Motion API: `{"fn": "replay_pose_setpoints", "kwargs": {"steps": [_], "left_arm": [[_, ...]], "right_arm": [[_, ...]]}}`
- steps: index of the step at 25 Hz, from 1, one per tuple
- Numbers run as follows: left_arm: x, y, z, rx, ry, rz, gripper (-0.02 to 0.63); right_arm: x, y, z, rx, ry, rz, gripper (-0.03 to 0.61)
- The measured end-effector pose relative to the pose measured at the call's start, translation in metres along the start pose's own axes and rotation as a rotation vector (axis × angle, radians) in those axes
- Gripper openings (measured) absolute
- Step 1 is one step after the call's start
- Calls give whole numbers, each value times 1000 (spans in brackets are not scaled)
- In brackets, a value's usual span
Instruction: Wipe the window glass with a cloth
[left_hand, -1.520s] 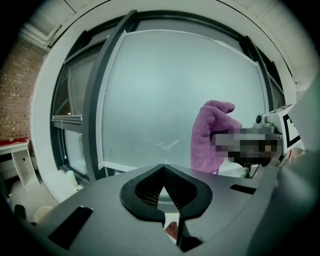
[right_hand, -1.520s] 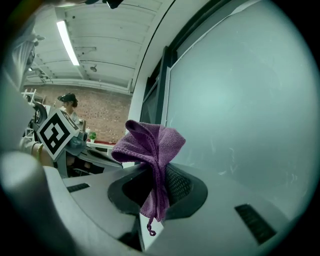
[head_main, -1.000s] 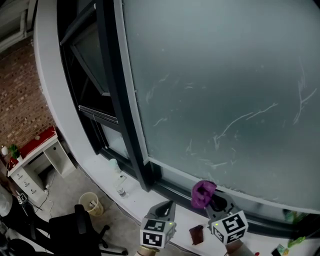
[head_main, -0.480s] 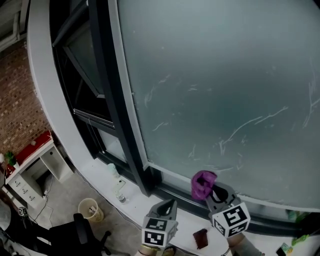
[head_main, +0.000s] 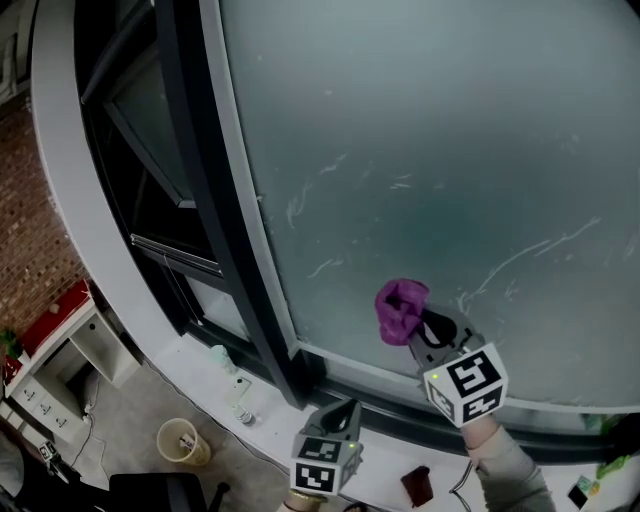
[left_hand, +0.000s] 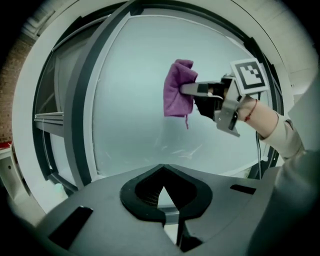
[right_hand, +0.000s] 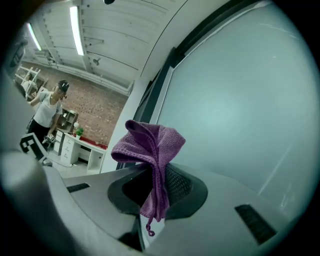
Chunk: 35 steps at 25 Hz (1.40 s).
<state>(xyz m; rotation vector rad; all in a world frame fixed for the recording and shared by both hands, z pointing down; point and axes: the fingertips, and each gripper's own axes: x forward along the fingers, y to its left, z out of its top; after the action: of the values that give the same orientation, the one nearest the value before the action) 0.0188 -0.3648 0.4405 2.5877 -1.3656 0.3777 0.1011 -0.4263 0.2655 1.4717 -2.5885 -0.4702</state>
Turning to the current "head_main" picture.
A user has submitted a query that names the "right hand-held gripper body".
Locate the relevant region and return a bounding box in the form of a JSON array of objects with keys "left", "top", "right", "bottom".
[{"left": 407, "top": 304, "right": 510, "bottom": 429}]

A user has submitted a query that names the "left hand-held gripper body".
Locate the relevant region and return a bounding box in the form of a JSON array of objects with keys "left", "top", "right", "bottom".
[{"left": 289, "top": 397, "right": 365, "bottom": 498}]

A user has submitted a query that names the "purple cloth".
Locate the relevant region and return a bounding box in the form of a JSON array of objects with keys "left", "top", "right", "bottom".
[{"left": 374, "top": 277, "right": 432, "bottom": 347}]

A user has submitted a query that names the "frosted glass window pane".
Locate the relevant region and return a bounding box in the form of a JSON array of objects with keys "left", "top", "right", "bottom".
[{"left": 198, "top": 0, "right": 640, "bottom": 417}]

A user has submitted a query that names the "person's right forearm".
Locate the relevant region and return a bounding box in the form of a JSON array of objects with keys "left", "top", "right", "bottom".
[{"left": 461, "top": 416, "right": 557, "bottom": 512}]

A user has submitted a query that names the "dark red pouch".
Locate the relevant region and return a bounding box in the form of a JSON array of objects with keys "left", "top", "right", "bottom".
[{"left": 400, "top": 465, "right": 436, "bottom": 507}]

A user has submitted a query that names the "white smartphone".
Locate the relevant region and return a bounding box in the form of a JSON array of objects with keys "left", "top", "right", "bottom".
[{"left": 226, "top": 376, "right": 254, "bottom": 410}]

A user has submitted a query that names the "yellow waste bin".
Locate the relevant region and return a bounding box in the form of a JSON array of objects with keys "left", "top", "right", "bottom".
[{"left": 155, "top": 417, "right": 212, "bottom": 468}]

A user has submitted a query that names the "pale green translucent bottle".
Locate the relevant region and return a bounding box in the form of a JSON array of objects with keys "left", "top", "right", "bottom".
[{"left": 209, "top": 344, "right": 237, "bottom": 375}]

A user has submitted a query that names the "black smartphone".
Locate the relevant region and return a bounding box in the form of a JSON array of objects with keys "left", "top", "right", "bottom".
[{"left": 566, "top": 484, "right": 591, "bottom": 511}]

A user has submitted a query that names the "large black office chair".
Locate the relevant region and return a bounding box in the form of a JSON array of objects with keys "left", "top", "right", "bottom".
[{"left": 107, "top": 471, "right": 232, "bottom": 512}]

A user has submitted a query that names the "green plastic bottle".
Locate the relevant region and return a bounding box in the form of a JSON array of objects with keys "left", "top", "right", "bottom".
[{"left": 594, "top": 453, "right": 632, "bottom": 480}]

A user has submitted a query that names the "white cabinet with red top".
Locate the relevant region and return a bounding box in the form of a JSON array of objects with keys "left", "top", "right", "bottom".
[{"left": 0, "top": 278, "right": 147, "bottom": 443}]

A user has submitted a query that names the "small green plant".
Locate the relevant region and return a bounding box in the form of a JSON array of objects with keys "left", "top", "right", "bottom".
[{"left": 0, "top": 327, "right": 25, "bottom": 360}]

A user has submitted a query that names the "tilted black window sash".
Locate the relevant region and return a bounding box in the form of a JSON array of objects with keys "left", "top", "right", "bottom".
[{"left": 78, "top": 47, "right": 225, "bottom": 277}]

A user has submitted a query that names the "thin black cable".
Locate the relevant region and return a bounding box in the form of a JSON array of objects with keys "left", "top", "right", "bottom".
[{"left": 448, "top": 458, "right": 475, "bottom": 497}]

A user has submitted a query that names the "black window frame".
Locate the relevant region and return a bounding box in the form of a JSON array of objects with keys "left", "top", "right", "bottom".
[{"left": 72, "top": 0, "right": 640, "bottom": 467}]

